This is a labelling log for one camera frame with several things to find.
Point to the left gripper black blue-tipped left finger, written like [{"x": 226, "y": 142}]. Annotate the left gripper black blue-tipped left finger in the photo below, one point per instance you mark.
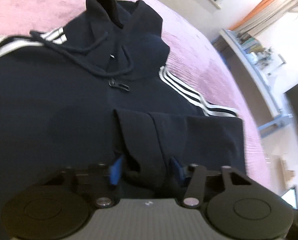
[{"x": 98, "y": 185}]

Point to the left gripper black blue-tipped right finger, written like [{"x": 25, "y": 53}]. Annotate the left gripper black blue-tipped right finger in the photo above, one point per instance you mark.
[{"x": 199, "y": 185}]

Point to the navy striped hooded jacket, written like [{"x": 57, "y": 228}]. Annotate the navy striped hooded jacket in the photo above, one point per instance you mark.
[{"x": 98, "y": 88}]

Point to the pink quilted bedspread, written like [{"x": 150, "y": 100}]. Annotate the pink quilted bedspread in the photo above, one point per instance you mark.
[{"x": 193, "y": 59}]

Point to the beige orange right curtain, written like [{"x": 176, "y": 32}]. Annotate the beige orange right curtain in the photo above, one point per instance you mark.
[{"x": 266, "y": 13}]

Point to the white wall desk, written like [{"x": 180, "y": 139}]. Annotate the white wall desk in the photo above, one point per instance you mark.
[{"x": 269, "y": 113}]

